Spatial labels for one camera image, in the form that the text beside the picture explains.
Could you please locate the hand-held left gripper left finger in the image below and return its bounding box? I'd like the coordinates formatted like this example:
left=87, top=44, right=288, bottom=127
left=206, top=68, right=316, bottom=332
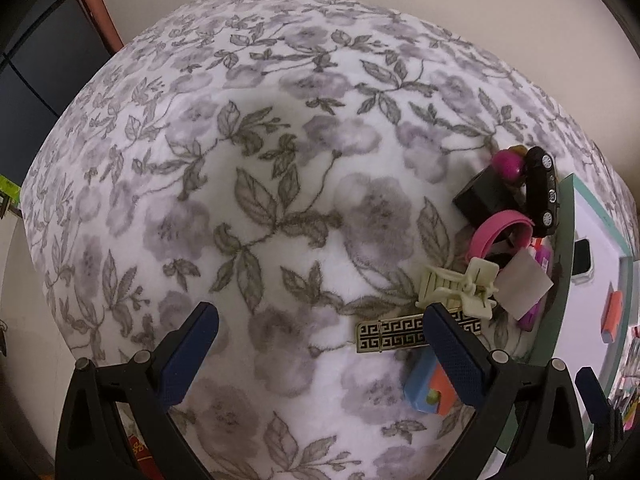
left=55, top=301, right=221, bottom=480

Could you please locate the dark cabinet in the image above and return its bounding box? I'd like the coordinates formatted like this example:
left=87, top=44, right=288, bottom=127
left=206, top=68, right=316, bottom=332
left=0, top=0, right=123, bottom=161

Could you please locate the cream claw hair clip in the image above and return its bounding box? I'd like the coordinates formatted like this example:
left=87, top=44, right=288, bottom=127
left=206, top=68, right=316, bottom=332
left=415, top=256, right=503, bottom=321

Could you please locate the blue and orange toy block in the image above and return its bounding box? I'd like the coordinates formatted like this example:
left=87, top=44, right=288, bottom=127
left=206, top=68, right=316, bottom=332
left=404, top=347, right=458, bottom=417

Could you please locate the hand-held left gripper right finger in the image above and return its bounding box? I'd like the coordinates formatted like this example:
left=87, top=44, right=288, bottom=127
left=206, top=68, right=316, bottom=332
left=422, top=302, right=588, bottom=480

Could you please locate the red printed package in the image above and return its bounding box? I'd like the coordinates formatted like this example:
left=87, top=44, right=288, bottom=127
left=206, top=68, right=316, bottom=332
left=127, top=432, right=156, bottom=480

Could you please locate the gold black patterned hair clip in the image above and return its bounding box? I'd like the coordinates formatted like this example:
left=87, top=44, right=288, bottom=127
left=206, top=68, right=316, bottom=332
left=355, top=310, right=483, bottom=355

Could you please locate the floral printed blanket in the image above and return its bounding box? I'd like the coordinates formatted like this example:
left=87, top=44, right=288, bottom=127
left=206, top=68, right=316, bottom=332
left=20, top=0, right=638, bottom=480

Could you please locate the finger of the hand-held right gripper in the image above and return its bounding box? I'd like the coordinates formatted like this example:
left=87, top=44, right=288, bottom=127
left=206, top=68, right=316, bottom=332
left=574, top=366, right=626, bottom=480

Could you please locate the orange-red board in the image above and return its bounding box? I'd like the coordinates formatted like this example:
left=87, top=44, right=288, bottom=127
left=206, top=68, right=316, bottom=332
left=80, top=0, right=125, bottom=51

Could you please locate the green object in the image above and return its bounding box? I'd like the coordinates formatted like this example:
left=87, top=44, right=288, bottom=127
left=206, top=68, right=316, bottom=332
left=0, top=175, right=22, bottom=216

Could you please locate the black toy car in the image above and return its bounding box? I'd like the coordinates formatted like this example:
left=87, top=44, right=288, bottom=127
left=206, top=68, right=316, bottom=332
left=520, top=146, right=560, bottom=237

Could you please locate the black rounded item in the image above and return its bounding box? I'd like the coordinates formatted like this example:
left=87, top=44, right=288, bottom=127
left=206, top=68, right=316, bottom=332
left=571, top=238, right=596, bottom=283

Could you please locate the orange eraser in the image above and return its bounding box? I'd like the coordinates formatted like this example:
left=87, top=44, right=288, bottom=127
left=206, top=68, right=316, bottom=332
left=600, top=290, right=625, bottom=345

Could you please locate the teal box with white inside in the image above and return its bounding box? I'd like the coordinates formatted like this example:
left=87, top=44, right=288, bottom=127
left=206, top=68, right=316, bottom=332
left=492, top=172, right=640, bottom=480

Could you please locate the black charger block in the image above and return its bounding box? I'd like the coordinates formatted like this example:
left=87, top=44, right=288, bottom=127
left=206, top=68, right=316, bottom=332
left=452, top=165, right=531, bottom=226

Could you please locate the pink band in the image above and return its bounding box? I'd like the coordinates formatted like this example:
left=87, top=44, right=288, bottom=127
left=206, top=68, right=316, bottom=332
left=465, top=210, right=535, bottom=266

